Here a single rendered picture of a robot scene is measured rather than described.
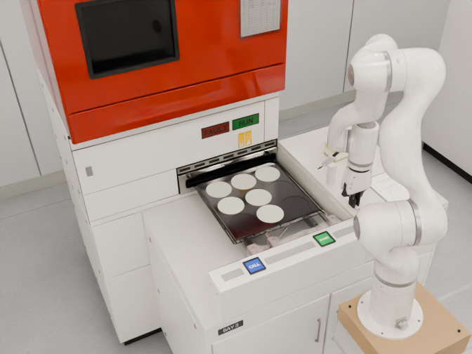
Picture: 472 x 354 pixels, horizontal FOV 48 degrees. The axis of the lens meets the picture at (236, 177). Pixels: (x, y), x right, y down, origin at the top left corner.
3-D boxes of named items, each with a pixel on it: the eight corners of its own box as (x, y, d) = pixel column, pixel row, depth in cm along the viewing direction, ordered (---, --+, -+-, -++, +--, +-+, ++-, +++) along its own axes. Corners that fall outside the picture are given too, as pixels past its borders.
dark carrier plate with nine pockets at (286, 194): (197, 186, 210) (197, 185, 209) (273, 162, 221) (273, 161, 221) (235, 240, 185) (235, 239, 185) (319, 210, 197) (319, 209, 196)
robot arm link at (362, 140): (344, 163, 173) (374, 166, 171) (349, 128, 165) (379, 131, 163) (345, 149, 179) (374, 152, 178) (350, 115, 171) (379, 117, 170)
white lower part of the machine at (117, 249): (86, 258, 303) (54, 138, 253) (218, 214, 331) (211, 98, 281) (122, 355, 252) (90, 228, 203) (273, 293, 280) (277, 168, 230)
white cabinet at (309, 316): (161, 338, 259) (140, 212, 210) (327, 270, 292) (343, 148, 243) (215, 459, 214) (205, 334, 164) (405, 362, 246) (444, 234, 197)
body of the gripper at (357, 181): (365, 153, 181) (361, 179, 188) (341, 161, 178) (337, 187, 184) (379, 164, 176) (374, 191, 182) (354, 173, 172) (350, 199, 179)
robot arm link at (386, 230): (424, 285, 143) (437, 219, 129) (355, 291, 143) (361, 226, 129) (410, 253, 153) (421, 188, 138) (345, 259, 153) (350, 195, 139)
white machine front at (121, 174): (89, 223, 205) (67, 135, 180) (274, 165, 232) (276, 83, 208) (91, 228, 202) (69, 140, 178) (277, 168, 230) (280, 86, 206)
